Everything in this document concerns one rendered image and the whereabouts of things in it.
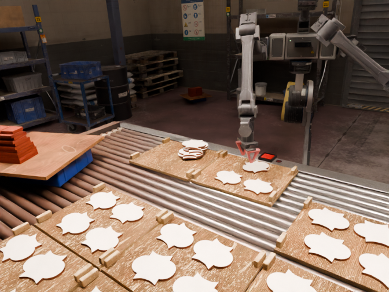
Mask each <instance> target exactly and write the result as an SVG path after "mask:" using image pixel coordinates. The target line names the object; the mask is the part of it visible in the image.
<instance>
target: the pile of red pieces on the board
mask: <svg viewBox="0 0 389 292"><path fill-rule="evenodd" d="M22 130H23V127H19V126H0V162H1V163H13V164H22V163H24V162H25V161H27V160H29V159H30V158H32V157H34V156H35V155H37V154H38V151H37V148H36V146H34V143H33V141H31V140H30V137H27V136H26V134H27V133H26V132H23V131H22Z"/></svg>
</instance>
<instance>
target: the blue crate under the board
mask: <svg viewBox="0 0 389 292"><path fill-rule="evenodd" d="M92 161H93V157H92V154H91V149H89V150H88V151H86V152H85V153H84V154H83V155H81V156H80V157H78V158H77V159H75V160H74V161H73V162H71V163H70V164H69V165H67V166H66V167H65V168H63V169H62V170H60V171H59V172H58V173H56V174H55V175H53V176H52V177H50V178H49V179H48V180H37V179H30V178H19V177H9V180H10V181H11V182H16V183H27V184H38V185H48V186H54V187H60V186H62V185H63V184H65V183H66V182H67V181H68V180H69V179H71V178H72V177H73V176H74V175H76V174H77V173H78V172H80V171H81V170H82V169H83V168H84V167H86V166H87V165H88V164H89V163H91V162H92Z"/></svg>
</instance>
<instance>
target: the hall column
mask: <svg viewBox="0 0 389 292"><path fill-rule="evenodd" d="M106 3H107V11H108V19H109V27H110V32H111V40H112V48H113V56H114V61H115V65H125V66H126V57H125V52H124V43H123V34H122V26H121V21H120V12H119V3H118V0H106ZM126 71H127V66H126ZM129 94H130V89H129ZM130 104H131V98H130ZM136 108H139V107H138V106H136V104H135V105H131V110H134V109H136Z"/></svg>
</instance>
